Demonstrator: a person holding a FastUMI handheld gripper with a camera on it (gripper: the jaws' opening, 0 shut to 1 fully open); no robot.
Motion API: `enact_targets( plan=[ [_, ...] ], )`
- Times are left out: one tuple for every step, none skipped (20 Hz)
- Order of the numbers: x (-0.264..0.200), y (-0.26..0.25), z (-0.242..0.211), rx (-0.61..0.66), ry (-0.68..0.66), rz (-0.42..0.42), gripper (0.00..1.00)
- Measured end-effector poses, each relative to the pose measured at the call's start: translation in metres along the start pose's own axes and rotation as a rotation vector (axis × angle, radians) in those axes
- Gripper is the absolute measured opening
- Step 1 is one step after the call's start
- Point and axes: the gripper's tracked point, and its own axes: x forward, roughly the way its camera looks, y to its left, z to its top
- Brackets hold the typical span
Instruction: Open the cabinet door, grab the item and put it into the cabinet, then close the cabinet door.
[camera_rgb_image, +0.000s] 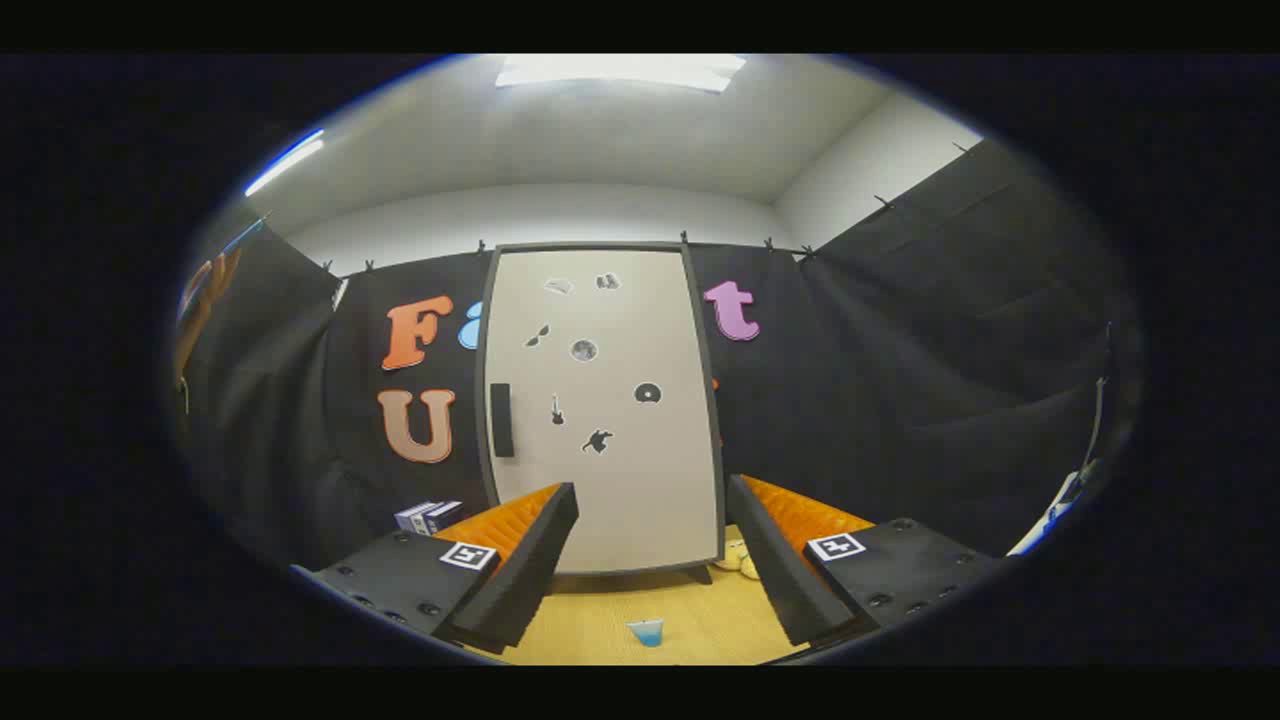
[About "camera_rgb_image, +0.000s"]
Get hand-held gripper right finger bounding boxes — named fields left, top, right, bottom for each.
left=726, top=474, right=1003, bottom=649

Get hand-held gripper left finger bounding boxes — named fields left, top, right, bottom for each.
left=295, top=482, right=580, bottom=656

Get white cabinet door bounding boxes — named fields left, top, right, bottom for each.
left=484, top=247, right=722, bottom=574

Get yellow plush toy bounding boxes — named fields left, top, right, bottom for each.
left=712, top=540, right=761, bottom=582

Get grey cabinet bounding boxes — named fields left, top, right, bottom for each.
left=475, top=240, right=728, bottom=587

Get black backdrop cloth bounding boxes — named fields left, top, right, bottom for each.
left=175, top=138, right=1141, bottom=571

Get row of black cloth clips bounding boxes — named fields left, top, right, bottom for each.
left=320, top=140, right=976, bottom=276

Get narrow ceiling light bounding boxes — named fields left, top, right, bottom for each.
left=245, top=130, right=326, bottom=198

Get rectangular ceiling light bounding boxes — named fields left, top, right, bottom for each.
left=495, top=54, right=748, bottom=94

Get black door handle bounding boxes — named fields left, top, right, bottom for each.
left=490, top=383, right=515, bottom=459

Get white cable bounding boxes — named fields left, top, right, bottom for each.
left=1008, top=375, right=1113, bottom=557

